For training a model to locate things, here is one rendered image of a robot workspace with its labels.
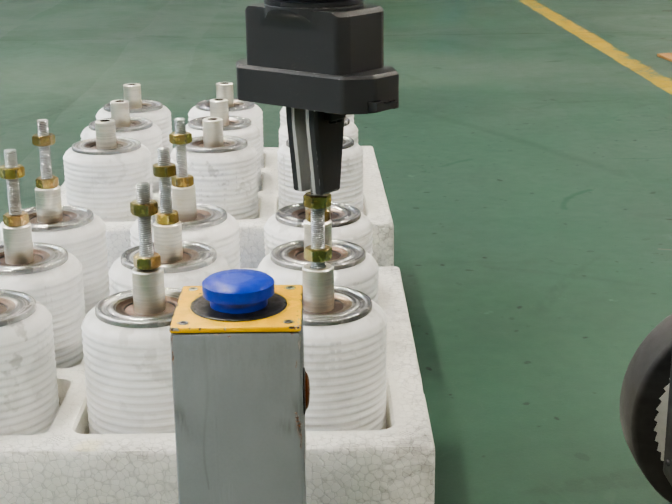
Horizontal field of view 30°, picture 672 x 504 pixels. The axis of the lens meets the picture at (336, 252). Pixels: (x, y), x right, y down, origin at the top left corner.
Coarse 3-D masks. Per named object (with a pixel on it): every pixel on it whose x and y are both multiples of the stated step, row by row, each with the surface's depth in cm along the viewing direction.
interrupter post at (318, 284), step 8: (328, 264) 88; (304, 272) 87; (312, 272) 86; (320, 272) 86; (328, 272) 86; (304, 280) 87; (312, 280) 86; (320, 280) 86; (328, 280) 87; (304, 288) 87; (312, 288) 87; (320, 288) 87; (328, 288) 87; (304, 296) 87; (312, 296) 87; (320, 296) 87; (328, 296) 87; (304, 304) 87; (312, 304) 87; (320, 304) 87; (328, 304) 87; (320, 312) 87
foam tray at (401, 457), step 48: (384, 288) 114; (48, 432) 85; (336, 432) 85; (384, 432) 85; (0, 480) 83; (48, 480) 83; (96, 480) 83; (144, 480) 83; (336, 480) 84; (384, 480) 84; (432, 480) 84
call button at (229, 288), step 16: (224, 272) 70; (240, 272) 70; (256, 272) 70; (208, 288) 68; (224, 288) 68; (240, 288) 68; (256, 288) 68; (272, 288) 69; (224, 304) 68; (240, 304) 68; (256, 304) 68
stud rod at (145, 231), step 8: (136, 184) 85; (144, 184) 85; (136, 192) 85; (144, 192) 85; (144, 200) 85; (144, 224) 86; (144, 232) 86; (152, 232) 87; (144, 240) 86; (152, 240) 86; (144, 248) 86; (152, 248) 87; (144, 256) 86
